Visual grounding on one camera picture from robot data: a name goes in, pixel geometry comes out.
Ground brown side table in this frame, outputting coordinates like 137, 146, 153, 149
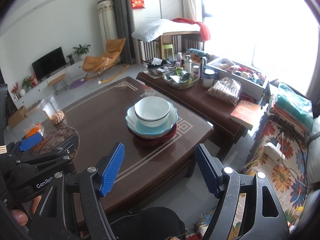
136, 72, 247, 157

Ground potted green plant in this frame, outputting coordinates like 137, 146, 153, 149
73, 44, 91, 60

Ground cardboard box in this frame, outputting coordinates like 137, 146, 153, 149
8, 106, 26, 128

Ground floral sofa cover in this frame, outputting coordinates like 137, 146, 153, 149
192, 111, 319, 239

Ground white storage bin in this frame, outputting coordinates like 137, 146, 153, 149
207, 57, 268, 101

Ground white ribbed round bowl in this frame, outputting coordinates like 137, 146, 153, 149
134, 96, 170, 128

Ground wooden crib bed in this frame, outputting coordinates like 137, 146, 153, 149
137, 31, 204, 62

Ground person's left hand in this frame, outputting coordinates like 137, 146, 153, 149
10, 195, 42, 226

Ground small wooden bench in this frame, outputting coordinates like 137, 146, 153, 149
48, 73, 68, 95

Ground glass bowl of snacks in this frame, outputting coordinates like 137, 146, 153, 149
162, 69, 199, 90

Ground blue-rimmed scalloped white bowl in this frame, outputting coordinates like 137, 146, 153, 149
125, 103, 178, 139

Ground red blanket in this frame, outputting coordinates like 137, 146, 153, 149
171, 17, 212, 42

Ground large red flower plate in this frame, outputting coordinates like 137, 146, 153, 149
128, 124, 177, 147

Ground red flower vase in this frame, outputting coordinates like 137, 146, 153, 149
11, 81, 21, 102

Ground clear plastic snack jar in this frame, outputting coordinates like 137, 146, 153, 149
41, 94, 65, 125

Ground green plastic stool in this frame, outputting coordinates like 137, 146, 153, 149
156, 43, 175, 60

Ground white pillow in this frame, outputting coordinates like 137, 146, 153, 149
131, 19, 182, 42

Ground purple floor mat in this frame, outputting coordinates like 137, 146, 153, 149
69, 79, 87, 89

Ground white tv cabinet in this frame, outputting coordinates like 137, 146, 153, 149
15, 60, 86, 109

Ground orange tissue pack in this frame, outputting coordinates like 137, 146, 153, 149
23, 123, 44, 138

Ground red wall calendar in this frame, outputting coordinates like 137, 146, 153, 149
131, 0, 145, 9

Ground white lidded jar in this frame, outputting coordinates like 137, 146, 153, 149
202, 68, 215, 88

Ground orange book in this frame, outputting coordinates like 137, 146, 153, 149
230, 100, 263, 130

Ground folded teal towels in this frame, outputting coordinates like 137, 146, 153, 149
270, 82, 313, 133

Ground tray of dark items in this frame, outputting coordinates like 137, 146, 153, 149
146, 58, 176, 76

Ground black flat television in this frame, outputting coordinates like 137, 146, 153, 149
31, 47, 66, 81

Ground bag of biscuits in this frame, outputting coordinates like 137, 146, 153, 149
207, 77, 241, 106

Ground orange rocking lounge chair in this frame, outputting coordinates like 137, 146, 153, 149
81, 38, 129, 84

